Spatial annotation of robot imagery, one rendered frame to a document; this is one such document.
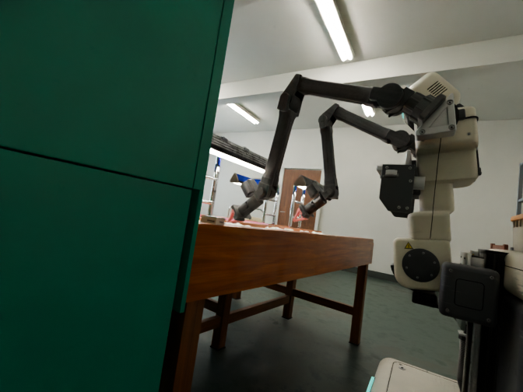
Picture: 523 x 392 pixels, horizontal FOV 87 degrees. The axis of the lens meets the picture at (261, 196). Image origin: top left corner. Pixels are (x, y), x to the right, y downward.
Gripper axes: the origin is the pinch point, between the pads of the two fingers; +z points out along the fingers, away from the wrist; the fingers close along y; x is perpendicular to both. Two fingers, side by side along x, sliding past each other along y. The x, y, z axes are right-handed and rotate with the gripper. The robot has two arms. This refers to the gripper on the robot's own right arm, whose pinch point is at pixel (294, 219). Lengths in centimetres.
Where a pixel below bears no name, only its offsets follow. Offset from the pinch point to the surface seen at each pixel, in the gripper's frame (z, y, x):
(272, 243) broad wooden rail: -10, 53, 20
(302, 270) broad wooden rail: -2.8, 27.1, 28.7
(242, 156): -9.8, 40.5, -23.9
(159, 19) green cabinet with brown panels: -40, 106, -8
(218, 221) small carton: -11, 77, 14
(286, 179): 133, -414, -237
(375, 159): -42, -434, -151
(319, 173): 63, -421, -198
